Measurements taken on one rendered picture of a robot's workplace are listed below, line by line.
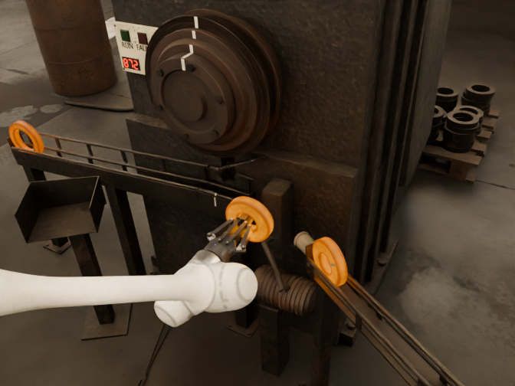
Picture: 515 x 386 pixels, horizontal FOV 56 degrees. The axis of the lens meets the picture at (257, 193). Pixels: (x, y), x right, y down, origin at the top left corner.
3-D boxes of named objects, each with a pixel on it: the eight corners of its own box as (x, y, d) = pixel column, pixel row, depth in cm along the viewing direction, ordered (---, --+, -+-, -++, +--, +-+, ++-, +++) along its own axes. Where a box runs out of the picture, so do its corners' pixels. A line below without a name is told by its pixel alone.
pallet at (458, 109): (297, 139, 347) (298, 81, 320) (342, 95, 402) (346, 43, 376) (472, 184, 295) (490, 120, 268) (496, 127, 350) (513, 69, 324)
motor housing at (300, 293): (267, 345, 206) (264, 255, 175) (315, 367, 197) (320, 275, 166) (253, 370, 197) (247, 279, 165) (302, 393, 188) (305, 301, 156)
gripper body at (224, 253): (200, 265, 135) (218, 243, 141) (226, 275, 132) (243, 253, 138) (197, 246, 130) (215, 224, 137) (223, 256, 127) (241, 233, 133)
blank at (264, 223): (226, 191, 146) (221, 197, 144) (271, 201, 139) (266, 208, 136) (234, 229, 155) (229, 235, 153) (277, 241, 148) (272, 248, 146)
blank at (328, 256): (329, 282, 155) (320, 286, 154) (316, 236, 155) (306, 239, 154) (354, 286, 140) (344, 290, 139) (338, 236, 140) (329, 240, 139)
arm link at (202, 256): (216, 292, 128) (227, 276, 132) (211, 269, 123) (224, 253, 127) (188, 280, 132) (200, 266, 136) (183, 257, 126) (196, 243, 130)
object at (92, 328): (77, 305, 228) (29, 181, 185) (133, 299, 230) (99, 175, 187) (68, 341, 212) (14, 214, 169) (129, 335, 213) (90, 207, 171)
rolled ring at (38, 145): (31, 126, 216) (37, 123, 218) (2, 120, 223) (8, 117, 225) (44, 161, 226) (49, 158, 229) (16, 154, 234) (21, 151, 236)
